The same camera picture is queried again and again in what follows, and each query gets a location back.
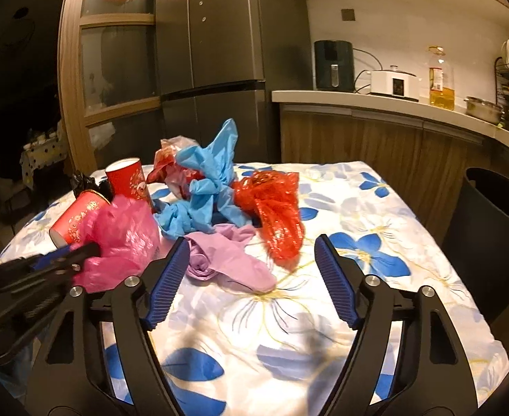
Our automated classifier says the dotted cloth side table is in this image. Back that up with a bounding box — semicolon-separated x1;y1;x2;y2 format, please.
19;125;69;183

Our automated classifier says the black plastic bag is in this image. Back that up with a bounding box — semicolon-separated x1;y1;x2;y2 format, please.
70;171;112;200

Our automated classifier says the steel pot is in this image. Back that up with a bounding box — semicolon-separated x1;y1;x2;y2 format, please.
463;96;504;123

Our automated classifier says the black trash bin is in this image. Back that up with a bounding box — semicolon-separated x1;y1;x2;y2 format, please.
443;167;509;326

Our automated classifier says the wooden kitchen counter cabinet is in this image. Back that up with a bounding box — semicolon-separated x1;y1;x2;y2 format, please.
272;90;509;248

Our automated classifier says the cooking oil bottle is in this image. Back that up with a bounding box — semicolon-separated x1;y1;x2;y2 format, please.
428;45;455;111

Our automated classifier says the red clear snack wrapper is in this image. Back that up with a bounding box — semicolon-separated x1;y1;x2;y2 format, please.
146;136;205;202

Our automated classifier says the pink plastic bag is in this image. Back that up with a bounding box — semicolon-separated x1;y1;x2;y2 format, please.
70;195;162;293

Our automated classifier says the blue floral tablecloth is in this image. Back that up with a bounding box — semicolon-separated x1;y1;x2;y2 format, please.
0;161;509;416

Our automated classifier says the blue plastic bag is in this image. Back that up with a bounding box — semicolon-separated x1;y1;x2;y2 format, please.
157;118;255;240

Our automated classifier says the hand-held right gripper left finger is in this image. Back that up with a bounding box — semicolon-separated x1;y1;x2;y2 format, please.
23;237;191;416

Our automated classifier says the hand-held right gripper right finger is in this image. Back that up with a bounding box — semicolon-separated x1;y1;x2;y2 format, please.
314;234;481;416

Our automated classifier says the grey refrigerator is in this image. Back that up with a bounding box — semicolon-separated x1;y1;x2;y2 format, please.
153;0;311;170

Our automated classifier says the purple plastic bag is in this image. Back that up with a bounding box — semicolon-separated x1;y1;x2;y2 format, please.
184;224;278;293

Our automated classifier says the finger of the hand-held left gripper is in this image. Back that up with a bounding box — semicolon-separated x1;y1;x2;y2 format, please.
33;263;83;281
0;243;102;270

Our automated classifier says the red printed paper cup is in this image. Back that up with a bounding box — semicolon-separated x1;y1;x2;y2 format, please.
105;157;155;215
49;189;112;250

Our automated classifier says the white rice cooker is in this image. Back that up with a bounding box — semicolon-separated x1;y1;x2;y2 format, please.
369;65;420;99

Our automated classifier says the black power cable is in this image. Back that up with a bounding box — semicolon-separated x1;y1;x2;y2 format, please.
352;47;385;94

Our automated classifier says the black air fryer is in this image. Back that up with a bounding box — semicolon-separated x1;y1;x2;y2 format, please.
314;40;355;93

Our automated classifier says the red mesh plastic bag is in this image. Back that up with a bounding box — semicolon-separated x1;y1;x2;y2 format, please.
233;170;305;263

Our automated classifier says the wooden framed glass door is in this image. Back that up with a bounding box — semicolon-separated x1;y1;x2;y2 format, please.
57;0;164;174

